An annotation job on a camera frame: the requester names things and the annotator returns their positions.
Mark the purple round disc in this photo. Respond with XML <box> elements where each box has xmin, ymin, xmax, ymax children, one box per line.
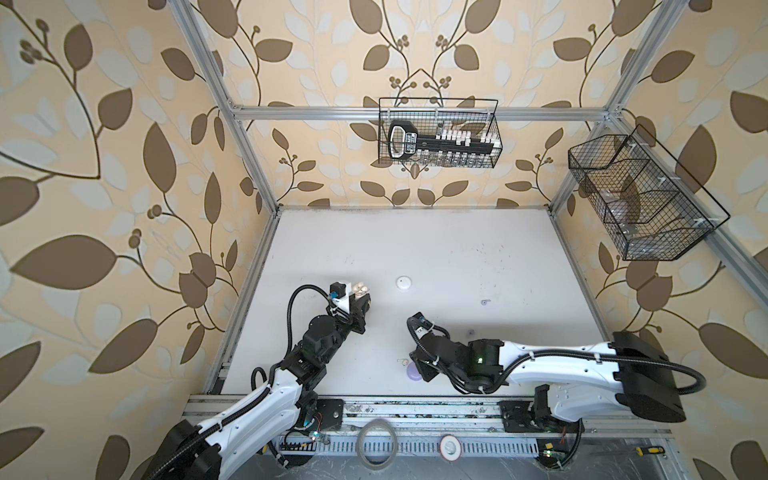
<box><xmin>406</xmin><ymin>363</ymin><xmax>422</xmax><ymax>381</ymax></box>

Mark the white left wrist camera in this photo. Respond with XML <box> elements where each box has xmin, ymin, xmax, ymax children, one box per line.
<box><xmin>327</xmin><ymin>282</ymin><xmax>354</xmax><ymax>323</ymax></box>

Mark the black socket set rail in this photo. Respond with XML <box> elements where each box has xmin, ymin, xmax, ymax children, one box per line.
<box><xmin>385</xmin><ymin>120</ymin><xmax>502</xmax><ymax>160</ymax></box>

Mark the wire basket with socket set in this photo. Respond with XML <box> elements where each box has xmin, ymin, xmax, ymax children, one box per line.
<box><xmin>377</xmin><ymin>96</ymin><xmax>503</xmax><ymax>169</ymax></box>

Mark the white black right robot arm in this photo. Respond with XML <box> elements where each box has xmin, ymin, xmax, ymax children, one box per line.
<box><xmin>406</xmin><ymin>313</ymin><xmax>707</xmax><ymax>423</ymax></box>

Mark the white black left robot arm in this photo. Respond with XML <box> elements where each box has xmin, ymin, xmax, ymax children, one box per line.
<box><xmin>142</xmin><ymin>282</ymin><xmax>371</xmax><ymax>479</ymax></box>

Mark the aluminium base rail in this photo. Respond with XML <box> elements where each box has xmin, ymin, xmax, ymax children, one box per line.
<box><xmin>179</xmin><ymin>392</ymin><xmax>676</xmax><ymax>460</ymax></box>

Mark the empty black wire basket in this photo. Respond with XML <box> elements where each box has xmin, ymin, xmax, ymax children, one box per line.
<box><xmin>568</xmin><ymin>125</ymin><xmax>731</xmax><ymax>262</ymax></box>

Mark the yellow handled screwdriver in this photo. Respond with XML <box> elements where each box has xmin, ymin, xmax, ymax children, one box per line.
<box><xmin>604</xmin><ymin>445</ymin><xmax>666</xmax><ymax>457</ymax></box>

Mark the grey tape roll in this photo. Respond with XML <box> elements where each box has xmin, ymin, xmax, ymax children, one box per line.
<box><xmin>354</xmin><ymin>418</ymin><xmax>399</xmax><ymax>471</ymax></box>

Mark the white earbud charging case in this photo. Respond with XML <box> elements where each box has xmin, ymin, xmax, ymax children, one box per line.
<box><xmin>396</xmin><ymin>276</ymin><xmax>412</xmax><ymax>290</ymax></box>

